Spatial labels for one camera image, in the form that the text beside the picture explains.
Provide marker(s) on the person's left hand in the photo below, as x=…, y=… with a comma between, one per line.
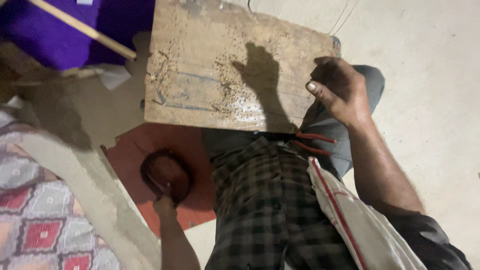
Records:
x=165, y=204

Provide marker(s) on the person's right hand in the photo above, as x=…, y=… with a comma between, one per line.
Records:
x=343, y=95

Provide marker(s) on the worn wooden board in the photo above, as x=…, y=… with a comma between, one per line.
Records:
x=225, y=71

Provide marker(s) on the red mat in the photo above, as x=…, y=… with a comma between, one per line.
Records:
x=168, y=176

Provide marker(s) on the patterned red grey bedsheet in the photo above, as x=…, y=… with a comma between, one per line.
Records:
x=41, y=210

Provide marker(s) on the white cloth with red stripe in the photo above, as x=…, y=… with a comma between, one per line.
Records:
x=356, y=221

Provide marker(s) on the white paper scrap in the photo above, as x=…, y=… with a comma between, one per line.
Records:
x=114, y=77

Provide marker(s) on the wooden stick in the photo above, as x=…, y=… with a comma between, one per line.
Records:
x=82, y=28

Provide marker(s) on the purple fabric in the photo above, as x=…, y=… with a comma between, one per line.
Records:
x=60, y=33

